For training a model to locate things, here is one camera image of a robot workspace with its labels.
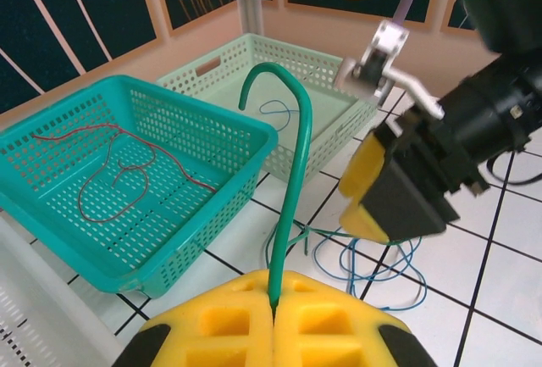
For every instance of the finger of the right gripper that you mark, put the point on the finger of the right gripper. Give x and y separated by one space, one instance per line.
360 163
406 201

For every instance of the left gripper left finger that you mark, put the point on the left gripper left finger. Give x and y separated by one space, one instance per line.
211 329

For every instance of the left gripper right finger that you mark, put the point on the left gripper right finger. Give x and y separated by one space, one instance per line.
339 333

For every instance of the mint green perforated basket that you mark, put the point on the mint green perforated basket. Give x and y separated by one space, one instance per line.
322 70

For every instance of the teal perforated plastic basket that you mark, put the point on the teal perforated plastic basket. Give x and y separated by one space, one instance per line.
190 223

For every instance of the white perforated plastic basket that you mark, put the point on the white perforated plastic basket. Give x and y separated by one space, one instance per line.
42 299

